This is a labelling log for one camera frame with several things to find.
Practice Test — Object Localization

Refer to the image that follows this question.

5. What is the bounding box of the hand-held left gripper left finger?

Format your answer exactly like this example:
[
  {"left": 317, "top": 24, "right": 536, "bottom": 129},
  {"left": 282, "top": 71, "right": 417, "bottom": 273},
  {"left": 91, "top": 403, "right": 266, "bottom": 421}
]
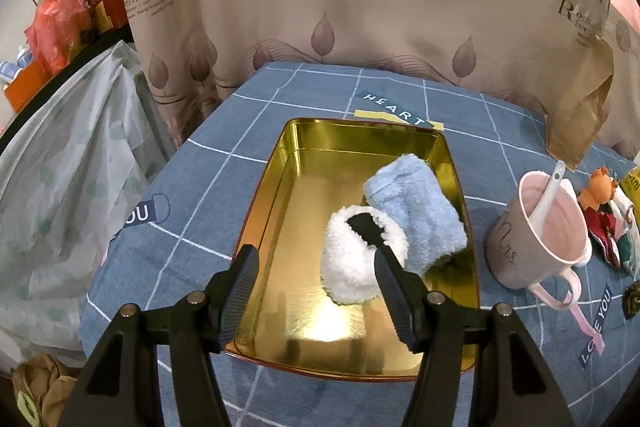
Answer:
[{"left": 59, "top": 245, "right": 261, "bottom": 427}]

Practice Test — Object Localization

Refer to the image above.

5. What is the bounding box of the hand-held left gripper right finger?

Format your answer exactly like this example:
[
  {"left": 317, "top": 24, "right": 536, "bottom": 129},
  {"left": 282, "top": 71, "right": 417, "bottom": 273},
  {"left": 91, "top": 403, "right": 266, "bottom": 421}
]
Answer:
[{"left": 374, "top": 247, "right": 576, "bottom": 427}]

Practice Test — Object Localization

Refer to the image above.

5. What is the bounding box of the white fluffy sock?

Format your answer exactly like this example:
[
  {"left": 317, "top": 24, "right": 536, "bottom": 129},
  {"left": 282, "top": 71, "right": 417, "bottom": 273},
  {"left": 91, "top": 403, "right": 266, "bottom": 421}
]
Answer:
[{"left": 319, "top": 205, "right": 406, "bottom": 306}]

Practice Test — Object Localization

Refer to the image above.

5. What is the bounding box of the light blue fluffy sock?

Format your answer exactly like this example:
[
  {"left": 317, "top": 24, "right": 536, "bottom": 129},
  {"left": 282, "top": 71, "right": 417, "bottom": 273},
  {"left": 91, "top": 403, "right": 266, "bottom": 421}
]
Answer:
[{"left": 363, "top": 153, "right": 469, "bottom": 279}]

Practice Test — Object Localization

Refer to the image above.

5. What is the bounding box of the gold metal tin tray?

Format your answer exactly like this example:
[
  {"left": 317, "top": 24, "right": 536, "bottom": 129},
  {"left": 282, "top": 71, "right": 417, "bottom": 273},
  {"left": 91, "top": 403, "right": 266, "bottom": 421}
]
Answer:
[{"left": 223, "top": 118, "right": 482, "bottom": 382}]

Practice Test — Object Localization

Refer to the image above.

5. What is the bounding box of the red green christmas sock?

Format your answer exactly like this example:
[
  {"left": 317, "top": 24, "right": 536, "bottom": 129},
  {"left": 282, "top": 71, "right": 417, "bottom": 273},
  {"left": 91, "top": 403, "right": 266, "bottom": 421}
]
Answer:
[{"left": 585, "top": 192, "right": 640, "bottom": 278}]

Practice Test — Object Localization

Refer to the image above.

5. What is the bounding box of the orange crab toy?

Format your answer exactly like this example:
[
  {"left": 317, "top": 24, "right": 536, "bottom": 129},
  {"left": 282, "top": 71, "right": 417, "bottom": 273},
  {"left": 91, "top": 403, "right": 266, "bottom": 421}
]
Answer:
[{"left": 577, "top": 166, "right": 618, "bottom": 210}]

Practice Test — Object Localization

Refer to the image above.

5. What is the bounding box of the black cord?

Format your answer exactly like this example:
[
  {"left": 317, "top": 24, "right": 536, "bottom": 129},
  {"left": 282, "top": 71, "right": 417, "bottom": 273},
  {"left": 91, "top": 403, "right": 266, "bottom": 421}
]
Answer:
[{"left": 622, "top": 282, "right": 640, "bottom": 319}]

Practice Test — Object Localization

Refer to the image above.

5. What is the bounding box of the blue checked tablecloth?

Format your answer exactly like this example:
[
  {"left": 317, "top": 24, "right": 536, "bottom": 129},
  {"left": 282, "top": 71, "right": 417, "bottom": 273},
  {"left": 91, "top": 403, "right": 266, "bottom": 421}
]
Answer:
[{"left": 82, "top": 62, "right": 640, "bottom": 427}]

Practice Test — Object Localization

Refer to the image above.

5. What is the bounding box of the pink ceramic mug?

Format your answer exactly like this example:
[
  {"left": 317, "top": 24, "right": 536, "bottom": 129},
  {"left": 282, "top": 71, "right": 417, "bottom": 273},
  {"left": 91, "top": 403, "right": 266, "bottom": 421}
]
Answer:
[{"left": 486, "top": 171, "right": 593, "bottom": 311}]

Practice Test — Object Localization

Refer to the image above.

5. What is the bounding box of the pink ribbon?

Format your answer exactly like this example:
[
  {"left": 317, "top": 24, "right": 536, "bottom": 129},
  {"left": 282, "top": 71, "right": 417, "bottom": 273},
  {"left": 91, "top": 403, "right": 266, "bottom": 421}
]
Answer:
[{"left": 560, "top": 287, "right": 601, "bottom": 344}]

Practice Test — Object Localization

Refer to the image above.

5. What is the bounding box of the white spoon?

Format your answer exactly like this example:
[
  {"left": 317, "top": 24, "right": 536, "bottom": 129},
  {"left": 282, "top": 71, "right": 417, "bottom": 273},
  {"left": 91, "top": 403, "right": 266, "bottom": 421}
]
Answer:
[{"left": 527, "top": 161, "right": 567, "bottom": 228}]

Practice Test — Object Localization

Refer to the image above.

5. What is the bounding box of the white translucent plastic bag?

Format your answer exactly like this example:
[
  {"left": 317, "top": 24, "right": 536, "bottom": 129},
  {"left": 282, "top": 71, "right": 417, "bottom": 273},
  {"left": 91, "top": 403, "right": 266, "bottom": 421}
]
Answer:
[{"left": 0, "top": 41, "right": 176, "bottom": 368}]

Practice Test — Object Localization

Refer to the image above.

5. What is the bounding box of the crumpled brown paper bag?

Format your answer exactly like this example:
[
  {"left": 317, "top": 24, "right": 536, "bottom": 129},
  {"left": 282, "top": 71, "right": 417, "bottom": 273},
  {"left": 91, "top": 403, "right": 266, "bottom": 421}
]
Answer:
[{"left": 12, "top": 352, "right": 78, "bottom": 427}]

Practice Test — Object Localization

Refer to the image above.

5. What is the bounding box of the yellow packet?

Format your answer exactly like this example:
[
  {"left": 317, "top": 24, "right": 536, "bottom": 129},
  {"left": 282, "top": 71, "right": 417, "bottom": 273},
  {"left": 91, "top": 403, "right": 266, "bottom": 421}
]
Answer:
[{"left": 620, "top": 166, "right": 640, "bottom": 194}]

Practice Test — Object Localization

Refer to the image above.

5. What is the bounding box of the beige leaf print curtain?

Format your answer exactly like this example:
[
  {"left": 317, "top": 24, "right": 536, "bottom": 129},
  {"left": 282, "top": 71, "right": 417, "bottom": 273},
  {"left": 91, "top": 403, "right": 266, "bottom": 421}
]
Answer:
[{"left": 115, "top": 0, "right": 640, "bottom": 158}]

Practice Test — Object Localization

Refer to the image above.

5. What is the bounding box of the orange box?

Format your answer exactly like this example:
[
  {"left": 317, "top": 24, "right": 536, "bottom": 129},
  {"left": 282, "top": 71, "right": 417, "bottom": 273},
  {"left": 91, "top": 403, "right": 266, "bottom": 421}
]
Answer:
[{"left": 4, "top": 59, "right": 51, "bottom": 112}]

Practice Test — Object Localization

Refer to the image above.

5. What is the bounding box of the yellow red box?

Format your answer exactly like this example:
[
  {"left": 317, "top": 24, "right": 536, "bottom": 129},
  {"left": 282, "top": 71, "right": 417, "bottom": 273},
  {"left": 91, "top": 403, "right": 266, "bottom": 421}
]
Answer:
[{"left": 92, "top": 0, "right": 126, "bottom": 32}]

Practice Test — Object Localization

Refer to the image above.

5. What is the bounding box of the red plastic bag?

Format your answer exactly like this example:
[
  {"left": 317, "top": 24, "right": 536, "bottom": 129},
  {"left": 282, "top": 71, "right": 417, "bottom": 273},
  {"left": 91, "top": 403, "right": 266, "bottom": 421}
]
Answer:
[{"left": 26, "top": 0, "right": 93, "bottom": 75}]

